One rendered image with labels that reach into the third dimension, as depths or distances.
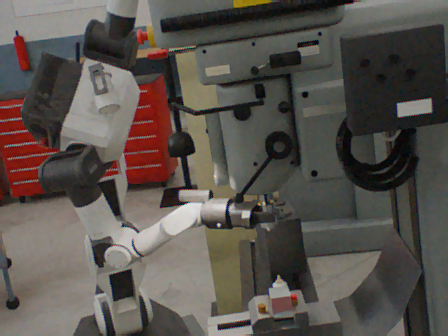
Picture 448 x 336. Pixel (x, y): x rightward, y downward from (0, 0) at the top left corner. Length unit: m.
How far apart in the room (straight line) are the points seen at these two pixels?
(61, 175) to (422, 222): 0.98
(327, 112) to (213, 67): 0.30
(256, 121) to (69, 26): 9.42
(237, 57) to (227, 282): 2.35
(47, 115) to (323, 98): 0.80
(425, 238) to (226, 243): 2.10
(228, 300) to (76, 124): 2.11
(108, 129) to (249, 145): 0.47
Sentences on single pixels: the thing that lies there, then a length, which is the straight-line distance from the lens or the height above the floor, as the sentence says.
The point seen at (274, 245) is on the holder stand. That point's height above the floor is 1.04.
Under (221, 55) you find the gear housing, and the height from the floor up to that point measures 1.70.
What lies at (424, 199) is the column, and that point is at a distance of 1.84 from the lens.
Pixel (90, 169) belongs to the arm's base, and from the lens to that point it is 2.04.
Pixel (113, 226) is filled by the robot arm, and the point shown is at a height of 1.22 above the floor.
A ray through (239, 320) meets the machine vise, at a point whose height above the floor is 1.00.
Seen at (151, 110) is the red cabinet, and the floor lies 0.76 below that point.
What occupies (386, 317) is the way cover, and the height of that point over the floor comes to 0.93.
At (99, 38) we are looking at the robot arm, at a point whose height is 1.75.
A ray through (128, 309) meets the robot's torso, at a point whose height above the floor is 0.75.
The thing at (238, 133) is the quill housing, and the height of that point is 1.50.
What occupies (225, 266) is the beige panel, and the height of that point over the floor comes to 0.34.
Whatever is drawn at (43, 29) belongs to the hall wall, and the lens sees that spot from 11.22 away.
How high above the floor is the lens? 1.91
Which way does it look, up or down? 16 degrees down
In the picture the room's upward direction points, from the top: 9 degrees counter-clockwise
